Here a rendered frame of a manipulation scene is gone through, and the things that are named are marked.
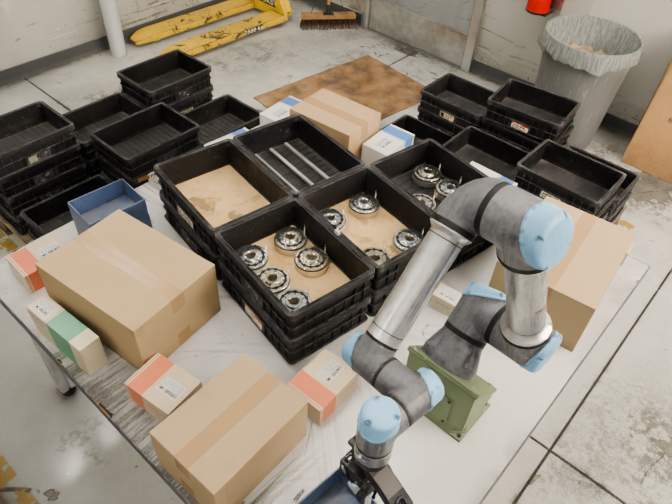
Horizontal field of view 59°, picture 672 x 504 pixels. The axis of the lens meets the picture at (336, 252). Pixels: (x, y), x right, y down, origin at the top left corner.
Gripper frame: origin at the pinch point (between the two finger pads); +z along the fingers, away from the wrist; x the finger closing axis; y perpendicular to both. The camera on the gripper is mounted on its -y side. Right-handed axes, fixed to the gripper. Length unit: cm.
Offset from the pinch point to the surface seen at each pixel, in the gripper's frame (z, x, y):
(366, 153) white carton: 7, -100, 101
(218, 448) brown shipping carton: -3.7, 18.6, 30.5
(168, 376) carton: 5, 15, 60
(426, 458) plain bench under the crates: 12.3, -22.9, 1.0
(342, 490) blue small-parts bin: 4.9, 1.3, 7.2
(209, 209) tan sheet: 0, -29, 104
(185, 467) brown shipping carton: -3.6, 26.5, 31.6
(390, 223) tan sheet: 0, -70, 60
